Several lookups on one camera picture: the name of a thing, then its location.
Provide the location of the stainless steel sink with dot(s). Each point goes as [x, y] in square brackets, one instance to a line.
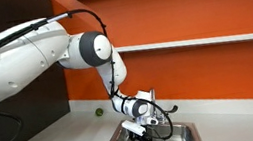
[180, 140]

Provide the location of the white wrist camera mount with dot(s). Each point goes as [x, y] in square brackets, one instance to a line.
[135, 128]

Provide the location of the dark wood cabinet panel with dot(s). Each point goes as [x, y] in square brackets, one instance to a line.
[43, 99]

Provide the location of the white counter backsplash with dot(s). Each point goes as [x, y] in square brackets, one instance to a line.
[223, 106]

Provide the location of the green lime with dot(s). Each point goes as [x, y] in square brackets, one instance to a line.
[99, 112]

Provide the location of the white wall shelf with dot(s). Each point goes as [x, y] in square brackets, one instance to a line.
[196, 41]

